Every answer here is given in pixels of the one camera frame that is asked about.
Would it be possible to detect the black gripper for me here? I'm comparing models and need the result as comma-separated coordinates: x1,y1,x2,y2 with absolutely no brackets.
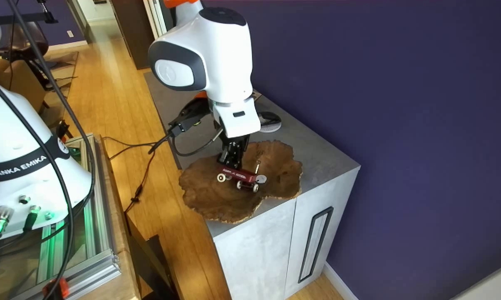
222,132,252,172

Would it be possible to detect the red toy wagon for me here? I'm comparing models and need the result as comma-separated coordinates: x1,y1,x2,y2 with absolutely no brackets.
215,163,270,195

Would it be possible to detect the white round slotted disc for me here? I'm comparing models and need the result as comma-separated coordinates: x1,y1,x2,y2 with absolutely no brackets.
259,110,284,135

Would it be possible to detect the grey cabinet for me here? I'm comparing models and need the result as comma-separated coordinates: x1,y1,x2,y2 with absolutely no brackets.
144,68,364,300

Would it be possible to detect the black flat panel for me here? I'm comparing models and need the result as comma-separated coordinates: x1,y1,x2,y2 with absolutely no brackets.
126,218,181,300

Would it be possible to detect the black tripod stand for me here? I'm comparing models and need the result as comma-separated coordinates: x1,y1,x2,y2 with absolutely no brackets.
0,0,61,90

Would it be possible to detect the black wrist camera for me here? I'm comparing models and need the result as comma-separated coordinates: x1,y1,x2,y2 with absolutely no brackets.
169,98,214,140

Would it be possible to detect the black camera cable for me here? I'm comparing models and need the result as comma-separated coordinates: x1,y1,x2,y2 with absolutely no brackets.
102,118,230,215

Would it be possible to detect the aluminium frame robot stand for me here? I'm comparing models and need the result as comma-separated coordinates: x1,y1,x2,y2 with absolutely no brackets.
0,133,124,300

